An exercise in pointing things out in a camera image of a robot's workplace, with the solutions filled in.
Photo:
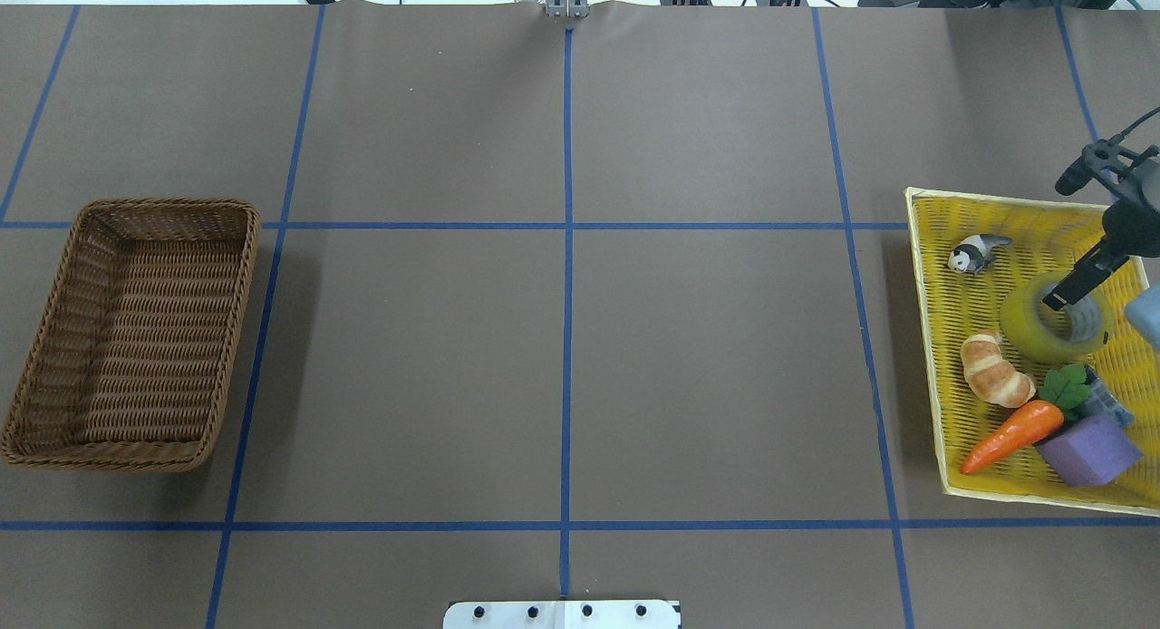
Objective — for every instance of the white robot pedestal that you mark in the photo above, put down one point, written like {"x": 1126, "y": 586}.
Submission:
{"x": 611, "y": 613}

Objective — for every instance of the toy croissant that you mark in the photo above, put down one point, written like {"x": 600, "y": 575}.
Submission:
{"x": 990, "y": 375}

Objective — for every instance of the yellow tape roll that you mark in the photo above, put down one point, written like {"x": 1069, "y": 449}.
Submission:
{"x": 1042, "y": 335}

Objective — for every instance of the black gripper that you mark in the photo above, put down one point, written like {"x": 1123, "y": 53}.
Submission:
{"x": 1126, "y": 225}

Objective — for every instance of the toy panda figure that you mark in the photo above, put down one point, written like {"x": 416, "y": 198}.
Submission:
{"x": 976, "y": 253}

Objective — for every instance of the purple foam block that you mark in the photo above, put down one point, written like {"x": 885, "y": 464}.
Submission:
{"x": 1093, "y": 452}

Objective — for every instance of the yellow woven basket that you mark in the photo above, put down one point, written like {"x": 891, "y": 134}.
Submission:
{"x": 1045, "y": 236}

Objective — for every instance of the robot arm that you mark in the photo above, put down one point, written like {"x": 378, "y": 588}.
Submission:
{"x": 1143, "y": 313}

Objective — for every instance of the brown wicker basket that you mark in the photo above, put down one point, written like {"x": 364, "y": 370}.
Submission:
{"x": 131, "y": 364}

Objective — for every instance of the orange toy carrot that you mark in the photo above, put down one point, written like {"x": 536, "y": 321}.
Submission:
{"x": 1052, "y": 409}

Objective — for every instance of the small labelled can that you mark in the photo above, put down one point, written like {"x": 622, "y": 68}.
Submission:
{"x": 1101, "y": 401}

